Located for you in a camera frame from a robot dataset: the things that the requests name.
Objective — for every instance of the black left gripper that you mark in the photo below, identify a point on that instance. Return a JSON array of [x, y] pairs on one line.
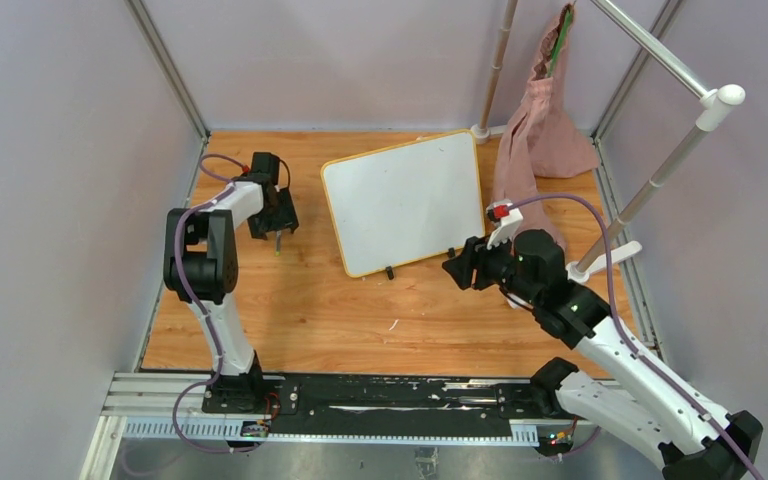
[[285, 219]]

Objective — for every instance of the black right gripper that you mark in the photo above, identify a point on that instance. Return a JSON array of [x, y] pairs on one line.
[[475, 255]]

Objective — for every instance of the yellow framed whiteboard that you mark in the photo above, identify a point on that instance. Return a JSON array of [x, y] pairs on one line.
[[401, 204]]

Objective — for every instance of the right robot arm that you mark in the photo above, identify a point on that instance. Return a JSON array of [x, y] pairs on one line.
[[677, 428]]

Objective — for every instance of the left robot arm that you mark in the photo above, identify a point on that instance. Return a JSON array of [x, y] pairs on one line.
[[201, 266]]

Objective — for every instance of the wooden rack pole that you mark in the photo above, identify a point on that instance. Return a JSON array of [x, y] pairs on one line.
[[481, 129]]

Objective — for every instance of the pink cloth bag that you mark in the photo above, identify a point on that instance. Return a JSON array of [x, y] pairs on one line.
[[540, 139]]

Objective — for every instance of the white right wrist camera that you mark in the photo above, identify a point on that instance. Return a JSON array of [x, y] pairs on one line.
[[506, 219]]

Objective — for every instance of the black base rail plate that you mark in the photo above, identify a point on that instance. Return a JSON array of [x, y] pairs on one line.
[[387, 406]]

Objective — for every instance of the white clothes rack frame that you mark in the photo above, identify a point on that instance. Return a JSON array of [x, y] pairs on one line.
[[695, 229]]

